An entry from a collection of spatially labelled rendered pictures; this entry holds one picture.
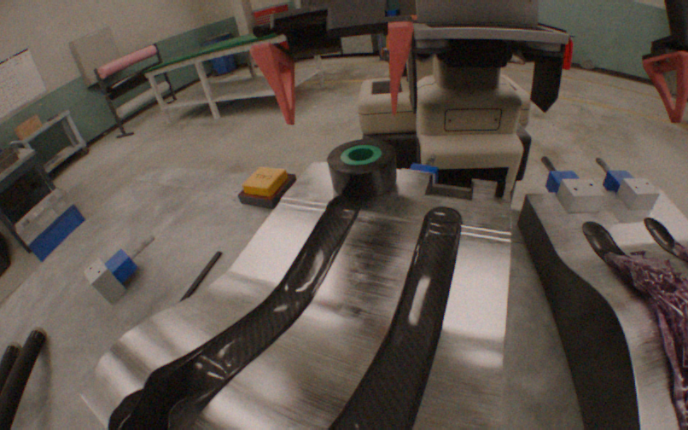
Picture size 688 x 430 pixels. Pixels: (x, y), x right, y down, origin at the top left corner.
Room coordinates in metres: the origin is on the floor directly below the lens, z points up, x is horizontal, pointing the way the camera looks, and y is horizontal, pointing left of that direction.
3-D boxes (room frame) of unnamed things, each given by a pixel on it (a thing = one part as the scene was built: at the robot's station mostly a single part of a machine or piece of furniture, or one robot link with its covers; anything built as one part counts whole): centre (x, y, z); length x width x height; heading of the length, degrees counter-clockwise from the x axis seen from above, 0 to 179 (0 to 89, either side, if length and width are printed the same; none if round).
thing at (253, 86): (4.17, 1.17, 0.51); 2.40 x 1.13 x 1.02; 61
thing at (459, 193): (0.26, -0.13, 0.87); 0.05 x 0.05 x 0.04; 60
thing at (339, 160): (0.30, -0.03, 0.91); 0.08 x 0.08 x 0.04
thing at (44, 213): (1.81, 2.75, 0.28); 0.61 x 0.41 x 0.15; 147
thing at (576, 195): (0.26, -0.31, 0.86); 0.13 x 0.05 x 0.05; 167
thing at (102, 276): (0.31, 0.37, 0.83); 0.13 x 0.05 x 0.05; 142
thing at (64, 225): (1.81, 2.75, 0.11); 0.61 x 0.41 x 0.22; 147
